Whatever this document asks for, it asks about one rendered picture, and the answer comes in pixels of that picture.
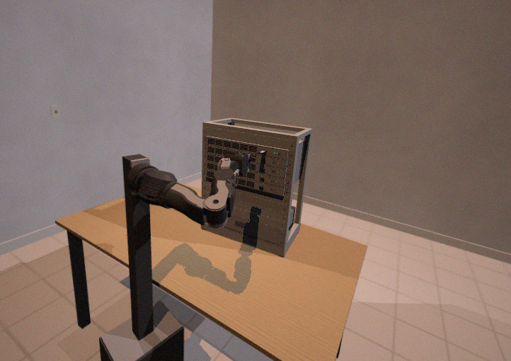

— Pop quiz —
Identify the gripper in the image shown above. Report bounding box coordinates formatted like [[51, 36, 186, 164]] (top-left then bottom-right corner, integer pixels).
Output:
[[224, 149, 256, 176]]

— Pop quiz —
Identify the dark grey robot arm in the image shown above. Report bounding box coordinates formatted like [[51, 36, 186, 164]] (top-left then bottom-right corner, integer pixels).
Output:
[[127, 158, 239, 230]]

